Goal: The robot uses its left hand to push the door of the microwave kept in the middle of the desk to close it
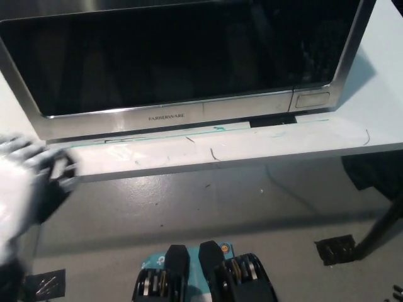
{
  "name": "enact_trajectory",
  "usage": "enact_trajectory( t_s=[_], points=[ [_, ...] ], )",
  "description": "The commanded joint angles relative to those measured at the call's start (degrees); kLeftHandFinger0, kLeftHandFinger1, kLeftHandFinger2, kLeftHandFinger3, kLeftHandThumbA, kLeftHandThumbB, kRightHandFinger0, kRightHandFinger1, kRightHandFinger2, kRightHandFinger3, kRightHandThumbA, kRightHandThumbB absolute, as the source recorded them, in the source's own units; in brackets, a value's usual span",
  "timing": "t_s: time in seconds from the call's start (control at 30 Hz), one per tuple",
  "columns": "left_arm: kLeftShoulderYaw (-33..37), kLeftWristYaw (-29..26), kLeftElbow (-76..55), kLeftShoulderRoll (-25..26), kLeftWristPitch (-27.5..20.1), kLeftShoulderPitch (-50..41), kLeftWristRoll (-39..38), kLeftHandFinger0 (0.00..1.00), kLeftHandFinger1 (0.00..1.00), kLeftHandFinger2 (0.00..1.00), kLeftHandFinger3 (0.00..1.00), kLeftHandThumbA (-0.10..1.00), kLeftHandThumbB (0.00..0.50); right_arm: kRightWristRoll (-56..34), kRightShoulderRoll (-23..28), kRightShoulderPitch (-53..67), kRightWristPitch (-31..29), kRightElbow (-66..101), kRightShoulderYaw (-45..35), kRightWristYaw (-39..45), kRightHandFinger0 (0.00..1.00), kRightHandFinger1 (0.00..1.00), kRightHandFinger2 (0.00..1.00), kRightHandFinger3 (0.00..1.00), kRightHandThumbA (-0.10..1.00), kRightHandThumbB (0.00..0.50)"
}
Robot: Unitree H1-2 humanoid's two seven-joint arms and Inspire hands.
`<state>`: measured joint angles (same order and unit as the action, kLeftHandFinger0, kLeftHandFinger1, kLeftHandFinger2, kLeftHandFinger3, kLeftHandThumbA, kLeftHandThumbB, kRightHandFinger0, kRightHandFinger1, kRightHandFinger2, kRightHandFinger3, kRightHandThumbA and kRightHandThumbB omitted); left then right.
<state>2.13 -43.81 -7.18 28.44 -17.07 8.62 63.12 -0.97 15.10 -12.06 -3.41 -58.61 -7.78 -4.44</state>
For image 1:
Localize black table leg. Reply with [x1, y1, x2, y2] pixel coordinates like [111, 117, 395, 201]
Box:
[355, 188, 403, 260]

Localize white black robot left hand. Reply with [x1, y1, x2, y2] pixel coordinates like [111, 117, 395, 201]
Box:
[0, 133, 80, 268]

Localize black floor tape patch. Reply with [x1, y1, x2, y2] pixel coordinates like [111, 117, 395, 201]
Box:
[314, 234, 357, 267]
[24, 268, 67, 299]

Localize stainless steel microwave body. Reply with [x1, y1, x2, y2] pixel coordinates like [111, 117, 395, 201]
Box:
[0, 0, 378, 146]

